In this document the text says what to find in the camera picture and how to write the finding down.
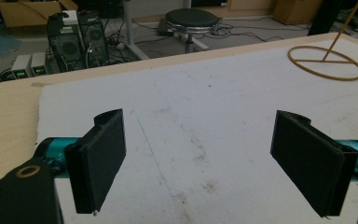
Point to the black computer tower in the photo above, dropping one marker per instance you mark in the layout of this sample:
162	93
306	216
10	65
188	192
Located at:
66	46
94	40

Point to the black upright post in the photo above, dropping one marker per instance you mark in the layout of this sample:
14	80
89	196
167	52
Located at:
324	17

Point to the grey power supply unit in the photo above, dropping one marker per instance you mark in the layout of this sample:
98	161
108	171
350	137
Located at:
21	67
39	63

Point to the blue cloth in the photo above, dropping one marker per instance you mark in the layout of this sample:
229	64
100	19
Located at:
3	46

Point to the white foam mat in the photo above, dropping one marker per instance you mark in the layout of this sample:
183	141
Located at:
205	105

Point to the white metal desk leg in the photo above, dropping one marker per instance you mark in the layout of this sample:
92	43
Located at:
130	31

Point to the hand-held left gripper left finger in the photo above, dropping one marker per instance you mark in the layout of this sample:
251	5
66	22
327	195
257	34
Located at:
96	165

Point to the small white box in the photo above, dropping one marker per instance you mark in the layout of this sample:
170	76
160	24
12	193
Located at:
71	18

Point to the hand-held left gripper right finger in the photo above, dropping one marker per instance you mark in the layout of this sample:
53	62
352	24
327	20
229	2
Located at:
310	165

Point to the cardboard box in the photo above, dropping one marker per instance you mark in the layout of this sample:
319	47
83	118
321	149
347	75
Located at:
295	11
28	12

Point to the round black stool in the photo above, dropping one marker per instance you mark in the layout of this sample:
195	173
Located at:
192	18

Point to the black power adapter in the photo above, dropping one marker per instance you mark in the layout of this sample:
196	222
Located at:
163	28

